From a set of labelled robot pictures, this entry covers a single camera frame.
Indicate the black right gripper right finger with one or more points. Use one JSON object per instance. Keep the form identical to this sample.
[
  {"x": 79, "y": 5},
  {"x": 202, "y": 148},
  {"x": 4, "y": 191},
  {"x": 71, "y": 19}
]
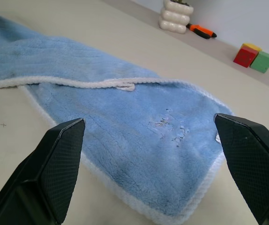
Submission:
[{"x": 251, "y": 159}]

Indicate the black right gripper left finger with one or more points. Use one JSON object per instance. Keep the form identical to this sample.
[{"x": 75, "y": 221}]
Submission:
[{"x": 43, "y": 173}]

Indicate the blue towel with white trim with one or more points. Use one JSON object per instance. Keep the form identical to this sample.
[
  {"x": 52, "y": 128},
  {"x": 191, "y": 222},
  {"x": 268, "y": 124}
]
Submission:
[{"x": 115, "y": 122}]

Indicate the green wooden cube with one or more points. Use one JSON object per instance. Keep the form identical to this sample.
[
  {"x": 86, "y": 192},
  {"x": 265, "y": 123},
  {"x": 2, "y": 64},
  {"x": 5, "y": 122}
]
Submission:
[{"x": 262, "y": 62}]

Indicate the red wooden cube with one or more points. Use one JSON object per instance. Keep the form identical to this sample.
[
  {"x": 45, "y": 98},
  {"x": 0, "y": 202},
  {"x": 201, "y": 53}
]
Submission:
[{"x": 245, "y": 57}]

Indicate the yellow wooden cube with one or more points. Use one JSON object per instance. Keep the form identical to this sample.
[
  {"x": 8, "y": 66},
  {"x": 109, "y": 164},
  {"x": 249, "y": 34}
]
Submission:
[{"x": 251, "y": 46}]

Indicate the white bubbly ceramic plant pot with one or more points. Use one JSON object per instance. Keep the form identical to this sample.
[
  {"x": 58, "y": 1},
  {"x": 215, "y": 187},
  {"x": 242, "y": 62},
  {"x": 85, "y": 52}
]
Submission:
[{"x": 174, "y": 14}]

